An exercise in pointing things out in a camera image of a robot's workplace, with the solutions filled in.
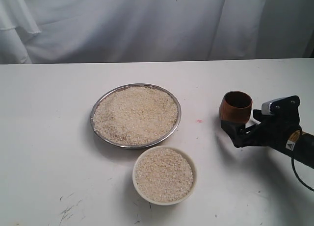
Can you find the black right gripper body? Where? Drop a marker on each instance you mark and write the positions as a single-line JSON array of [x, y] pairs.
[[275, 132]]

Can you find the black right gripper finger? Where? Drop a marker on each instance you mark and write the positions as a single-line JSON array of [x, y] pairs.
[[257, 115], [235, 132]]

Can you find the brown wooden cup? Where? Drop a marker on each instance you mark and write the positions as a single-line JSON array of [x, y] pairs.
[[236, 107]]

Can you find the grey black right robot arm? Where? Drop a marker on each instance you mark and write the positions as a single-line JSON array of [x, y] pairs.
[[304, 149]]

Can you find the white bowl of rice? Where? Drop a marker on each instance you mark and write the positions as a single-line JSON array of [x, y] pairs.
[[164, 175]]

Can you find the round steel rice plate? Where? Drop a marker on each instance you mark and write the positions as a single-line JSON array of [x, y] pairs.
[[135, 116]]

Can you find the white fabric backdrop curtain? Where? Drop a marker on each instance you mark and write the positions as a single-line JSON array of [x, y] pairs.
[[88, 31]]

